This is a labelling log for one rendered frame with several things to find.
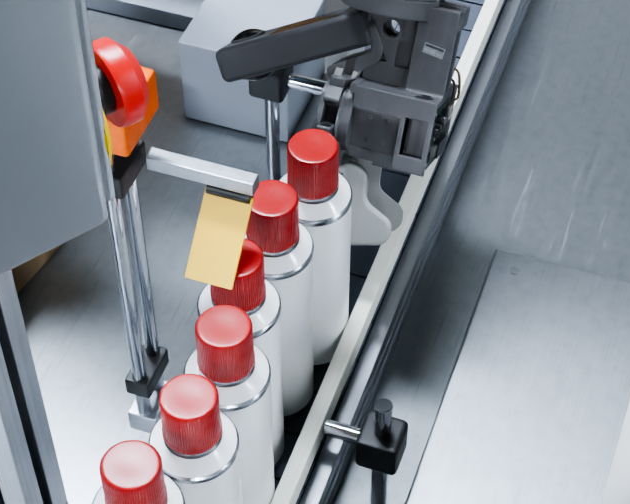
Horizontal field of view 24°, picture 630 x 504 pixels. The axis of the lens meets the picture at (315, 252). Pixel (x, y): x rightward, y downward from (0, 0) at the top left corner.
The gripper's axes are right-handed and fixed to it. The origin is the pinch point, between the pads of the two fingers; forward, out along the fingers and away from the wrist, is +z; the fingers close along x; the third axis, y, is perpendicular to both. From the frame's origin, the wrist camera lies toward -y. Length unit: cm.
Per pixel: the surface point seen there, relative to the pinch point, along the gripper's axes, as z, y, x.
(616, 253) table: 0.7, 20.4, 19.7
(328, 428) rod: 8.5, 5.3, -9.7
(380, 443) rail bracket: 7.9, 9.2, -10.8
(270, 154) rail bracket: -1.6, -9.1, 15.4
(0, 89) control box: -22, -1, -51
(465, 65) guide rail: -11.0, 4.4, 23.1
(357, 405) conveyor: 8.9, 5.9, -4.1
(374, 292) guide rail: 2.0, 4.7, 0.4
